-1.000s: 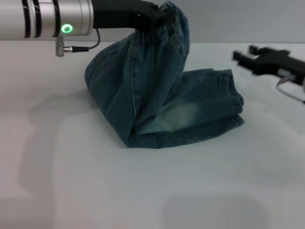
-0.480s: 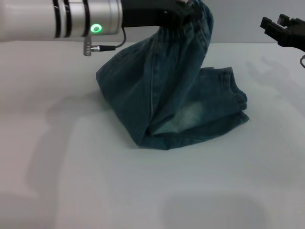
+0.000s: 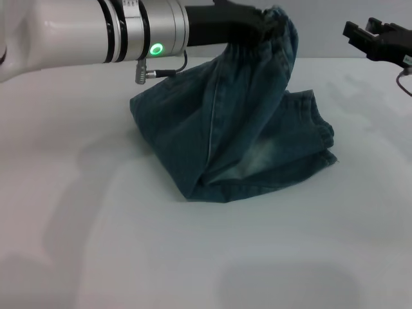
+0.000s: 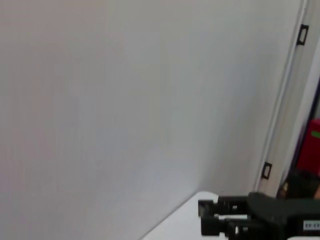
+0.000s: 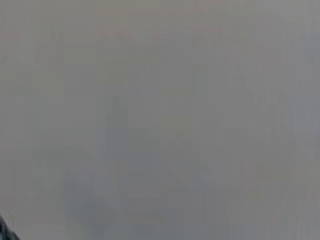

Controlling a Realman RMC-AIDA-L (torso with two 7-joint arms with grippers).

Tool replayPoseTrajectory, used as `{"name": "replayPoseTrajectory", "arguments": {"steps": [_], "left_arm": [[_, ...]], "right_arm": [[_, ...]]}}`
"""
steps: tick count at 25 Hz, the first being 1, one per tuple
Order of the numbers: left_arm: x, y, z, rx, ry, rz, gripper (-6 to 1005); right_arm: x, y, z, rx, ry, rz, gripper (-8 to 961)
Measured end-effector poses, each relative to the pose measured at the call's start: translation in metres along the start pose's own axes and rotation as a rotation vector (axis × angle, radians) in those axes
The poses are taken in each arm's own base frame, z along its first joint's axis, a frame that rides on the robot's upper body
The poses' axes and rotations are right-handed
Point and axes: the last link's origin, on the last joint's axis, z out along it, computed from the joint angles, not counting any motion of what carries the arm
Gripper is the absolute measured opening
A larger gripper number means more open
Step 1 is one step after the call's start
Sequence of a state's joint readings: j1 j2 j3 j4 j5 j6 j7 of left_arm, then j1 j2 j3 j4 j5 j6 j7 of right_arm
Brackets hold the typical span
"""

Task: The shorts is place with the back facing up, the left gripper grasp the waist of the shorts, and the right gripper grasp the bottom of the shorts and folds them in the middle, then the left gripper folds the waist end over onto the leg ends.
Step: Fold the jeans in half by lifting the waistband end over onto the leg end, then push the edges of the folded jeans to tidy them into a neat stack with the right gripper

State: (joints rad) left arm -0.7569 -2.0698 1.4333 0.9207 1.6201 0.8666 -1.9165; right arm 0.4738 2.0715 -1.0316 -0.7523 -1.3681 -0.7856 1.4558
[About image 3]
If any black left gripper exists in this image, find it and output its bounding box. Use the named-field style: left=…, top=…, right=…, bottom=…
left=184, top=0, right=286, bottom=48

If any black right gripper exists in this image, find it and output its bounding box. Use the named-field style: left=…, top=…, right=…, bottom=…
left=342, top=17, right=412, bottom=70

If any blue denim shorts basketball print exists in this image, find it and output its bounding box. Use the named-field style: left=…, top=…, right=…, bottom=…
left=129, top=6, right=339, bottom=204

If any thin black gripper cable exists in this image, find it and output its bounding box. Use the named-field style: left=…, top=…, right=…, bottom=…
left=395, top=66, right=412, bottom=97

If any black cable with metal plug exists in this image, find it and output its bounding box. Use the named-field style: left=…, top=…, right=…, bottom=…
left=135, top=51, right=189, bottom=86

